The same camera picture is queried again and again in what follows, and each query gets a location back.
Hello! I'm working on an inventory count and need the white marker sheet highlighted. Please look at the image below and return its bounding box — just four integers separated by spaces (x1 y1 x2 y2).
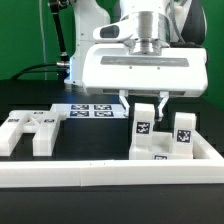
51 104 127 119

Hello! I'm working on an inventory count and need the white chair seat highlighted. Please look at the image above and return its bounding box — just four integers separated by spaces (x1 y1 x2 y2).
129 132 193 160

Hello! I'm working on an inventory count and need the white chair back frame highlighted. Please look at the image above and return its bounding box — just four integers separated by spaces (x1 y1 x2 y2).
0 110 66 156

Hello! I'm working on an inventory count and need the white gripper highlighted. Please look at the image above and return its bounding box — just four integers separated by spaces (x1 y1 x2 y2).
82 44 208 121

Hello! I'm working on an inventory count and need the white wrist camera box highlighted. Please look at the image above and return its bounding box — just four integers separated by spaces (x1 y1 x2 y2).
93 21 133 42

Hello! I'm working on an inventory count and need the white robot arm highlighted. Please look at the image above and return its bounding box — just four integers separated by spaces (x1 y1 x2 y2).
65 0 208 119

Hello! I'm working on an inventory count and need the white L-shaped fence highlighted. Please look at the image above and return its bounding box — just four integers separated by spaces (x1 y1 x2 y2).
0 133 224 188

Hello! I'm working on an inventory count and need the black cable bundle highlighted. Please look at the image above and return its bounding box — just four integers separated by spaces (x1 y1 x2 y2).
10 0 72 80

